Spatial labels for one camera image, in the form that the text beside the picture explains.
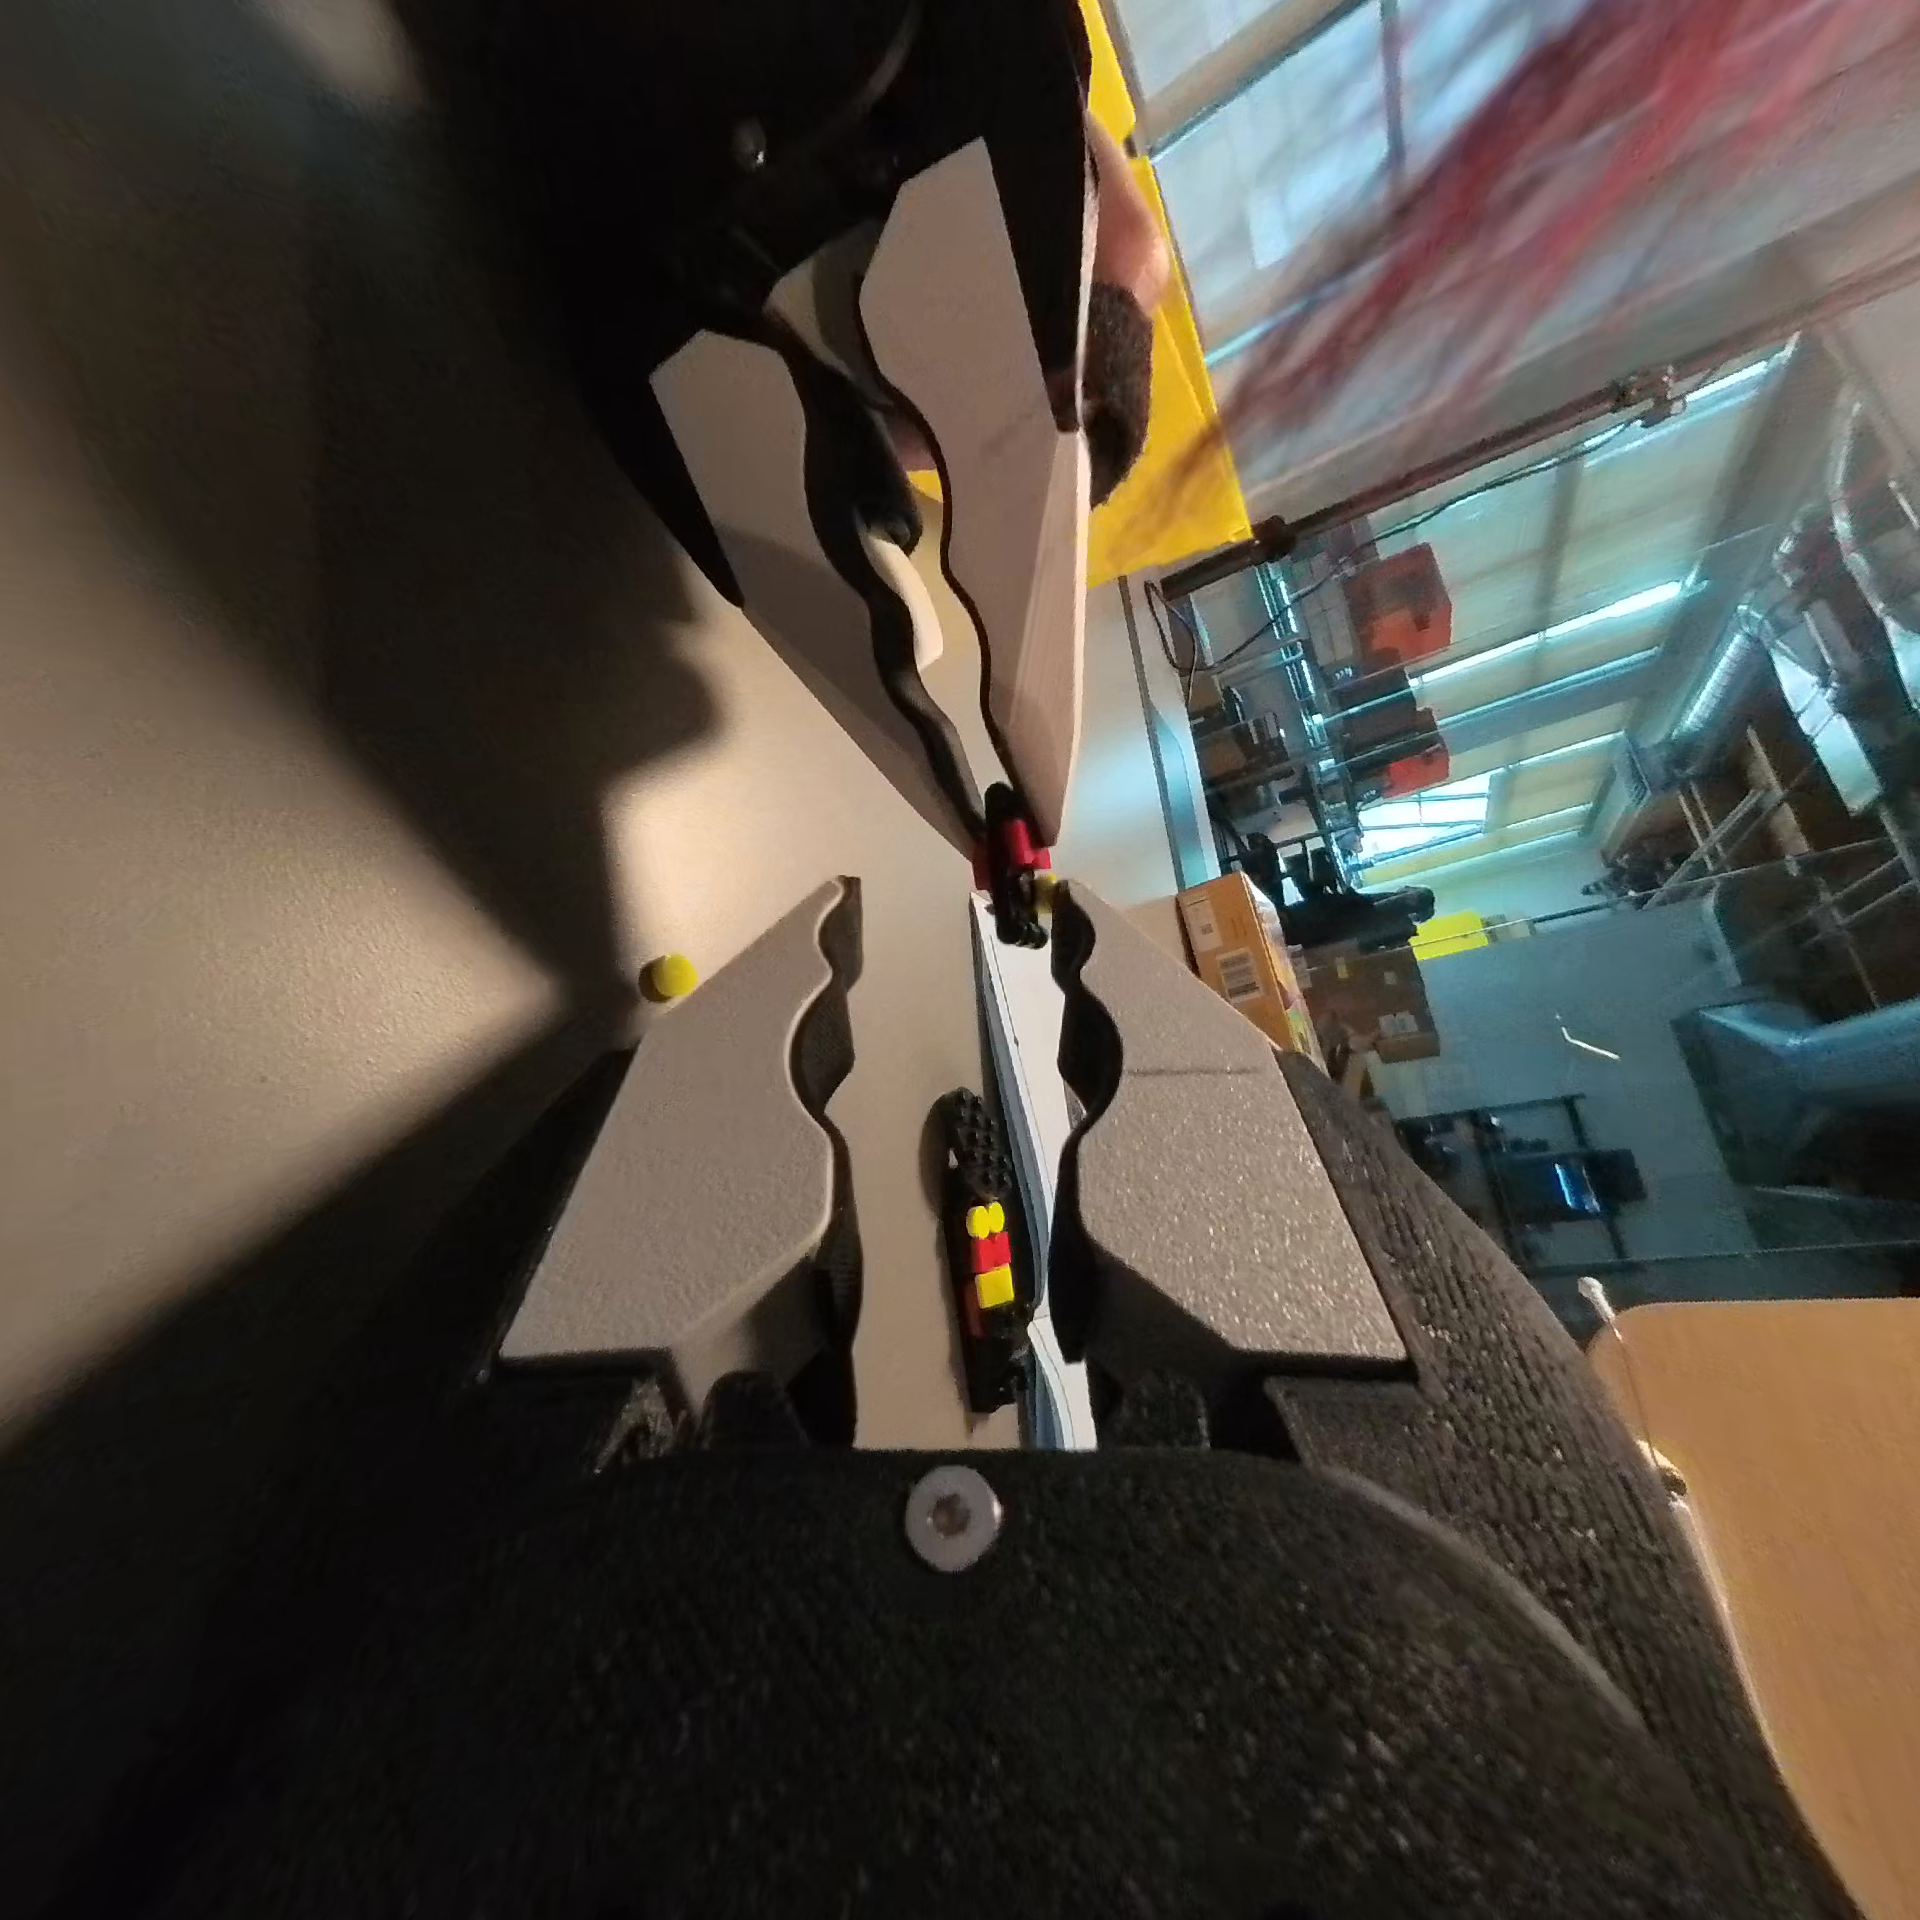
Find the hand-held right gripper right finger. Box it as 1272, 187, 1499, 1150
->
1047, 884, 1415, 1370

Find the yellow plastic bin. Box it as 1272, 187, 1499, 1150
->
900, 0, 1254, 591

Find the white instruction booklet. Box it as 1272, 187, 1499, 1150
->
967, 897, 1100, 1452

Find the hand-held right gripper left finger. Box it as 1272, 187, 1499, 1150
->
499, 878, 867, 1403

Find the black yellow red lego model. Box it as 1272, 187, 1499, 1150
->
920, 1089, 1039, 1416

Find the orange cardboard box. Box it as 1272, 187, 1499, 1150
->
1175, 874, 1309, 1052

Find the brown cardboard box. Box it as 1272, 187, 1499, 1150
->
1306, 945, 1443, 1068

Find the wire storage shelf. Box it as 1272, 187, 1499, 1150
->
1183, 540, 1502, 903

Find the black lego plate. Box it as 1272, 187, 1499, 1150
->
971, 779, 1055, 952

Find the ribbed silver duct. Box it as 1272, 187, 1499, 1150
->
1628, 622, 1800, 768

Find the person's left hand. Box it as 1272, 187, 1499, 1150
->
1079, 112, 1175, 510

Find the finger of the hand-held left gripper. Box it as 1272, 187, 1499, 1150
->
646, 323, 994, 860
854, 135, 1098, 847

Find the black stand pole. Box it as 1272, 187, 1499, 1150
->
1160, 376, 1690, 594

